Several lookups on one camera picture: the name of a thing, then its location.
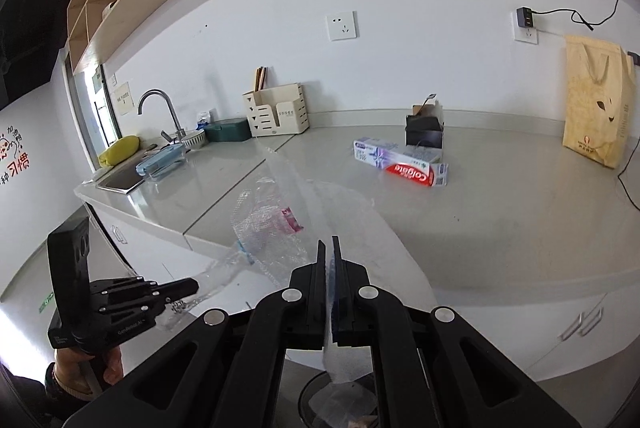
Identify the small blue white packet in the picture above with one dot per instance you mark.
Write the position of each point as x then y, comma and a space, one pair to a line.
202, 121

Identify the black mesh trash bin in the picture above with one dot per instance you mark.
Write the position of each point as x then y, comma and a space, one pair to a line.
306, 408

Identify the green exit sign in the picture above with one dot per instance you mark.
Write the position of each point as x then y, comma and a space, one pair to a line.
46, 303

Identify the yellow cloth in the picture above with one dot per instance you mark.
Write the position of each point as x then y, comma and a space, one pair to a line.
119, 150

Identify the paper wall notice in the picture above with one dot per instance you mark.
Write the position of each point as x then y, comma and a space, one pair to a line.
125, 98

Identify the window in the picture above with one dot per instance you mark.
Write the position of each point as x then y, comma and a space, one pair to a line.
102, 122

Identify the blue lid glass container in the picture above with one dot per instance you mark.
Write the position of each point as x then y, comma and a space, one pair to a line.
162, 160

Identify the person's left hand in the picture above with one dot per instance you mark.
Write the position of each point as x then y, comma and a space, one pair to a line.
112, 365

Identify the white bowl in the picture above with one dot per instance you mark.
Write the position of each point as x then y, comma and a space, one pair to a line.
194, 140

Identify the white wall socket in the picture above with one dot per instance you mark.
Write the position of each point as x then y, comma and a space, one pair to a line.
342, 26
527, 36

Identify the steel sink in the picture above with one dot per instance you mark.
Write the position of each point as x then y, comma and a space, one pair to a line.
120, 180

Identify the yellow paper bag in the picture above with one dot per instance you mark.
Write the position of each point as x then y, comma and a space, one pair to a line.
595, 117

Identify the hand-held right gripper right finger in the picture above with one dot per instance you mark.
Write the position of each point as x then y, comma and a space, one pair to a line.
350, 303

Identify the clear plastic bag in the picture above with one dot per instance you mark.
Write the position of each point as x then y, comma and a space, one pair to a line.
340, 218

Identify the black cardboard box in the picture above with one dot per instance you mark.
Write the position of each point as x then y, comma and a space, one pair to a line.
424, 132

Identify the cream utensil holder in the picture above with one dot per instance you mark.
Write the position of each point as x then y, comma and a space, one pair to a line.
285, 110

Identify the black charger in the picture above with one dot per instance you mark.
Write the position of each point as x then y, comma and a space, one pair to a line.
526, 16
634, 58

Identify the toothpaste box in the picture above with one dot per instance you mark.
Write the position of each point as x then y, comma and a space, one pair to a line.
400, 165

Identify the steel faucet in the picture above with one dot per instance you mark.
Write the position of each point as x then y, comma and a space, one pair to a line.
172, 115

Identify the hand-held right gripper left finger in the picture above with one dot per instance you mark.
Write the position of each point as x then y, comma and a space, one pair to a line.
312, 298

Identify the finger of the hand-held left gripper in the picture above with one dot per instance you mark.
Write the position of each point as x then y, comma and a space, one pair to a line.
175, 286
130, 303

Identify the wall slogan decal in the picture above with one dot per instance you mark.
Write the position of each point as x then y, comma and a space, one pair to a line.
17, 167

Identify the green wall sign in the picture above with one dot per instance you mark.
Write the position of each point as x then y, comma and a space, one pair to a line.
97, 80

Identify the green lunch box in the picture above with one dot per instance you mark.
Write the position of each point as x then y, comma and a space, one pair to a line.
227, 131

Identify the person's left forearm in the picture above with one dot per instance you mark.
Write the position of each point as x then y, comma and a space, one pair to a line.
30, 403

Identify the white kettle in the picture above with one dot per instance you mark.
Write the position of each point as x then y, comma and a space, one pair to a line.
106, 12

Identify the wooden chopsticks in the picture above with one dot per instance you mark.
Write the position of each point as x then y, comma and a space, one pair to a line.
261, 78

